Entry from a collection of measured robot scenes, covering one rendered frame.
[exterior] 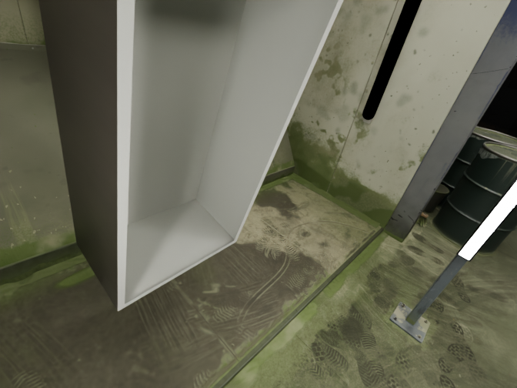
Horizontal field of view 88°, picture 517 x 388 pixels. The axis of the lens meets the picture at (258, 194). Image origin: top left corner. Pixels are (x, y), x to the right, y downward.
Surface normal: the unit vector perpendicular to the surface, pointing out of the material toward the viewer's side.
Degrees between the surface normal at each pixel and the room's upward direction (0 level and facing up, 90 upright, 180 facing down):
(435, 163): 90
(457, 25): 90
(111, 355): 0
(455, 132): 90
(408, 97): 90
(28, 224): 57
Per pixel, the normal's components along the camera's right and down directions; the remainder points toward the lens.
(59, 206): 0.69, -0.05
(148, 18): 0.68, 0.63
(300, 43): -0.66, 0.29
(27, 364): 0.18, -0.83
